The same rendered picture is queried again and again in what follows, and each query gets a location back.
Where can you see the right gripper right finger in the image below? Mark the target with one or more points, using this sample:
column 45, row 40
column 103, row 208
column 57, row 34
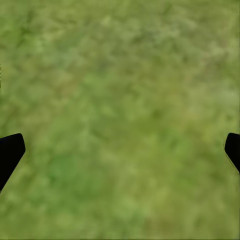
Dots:
column 232, row 148

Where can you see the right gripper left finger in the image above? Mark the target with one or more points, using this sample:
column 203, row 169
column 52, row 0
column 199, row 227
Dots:
column 12, row 149

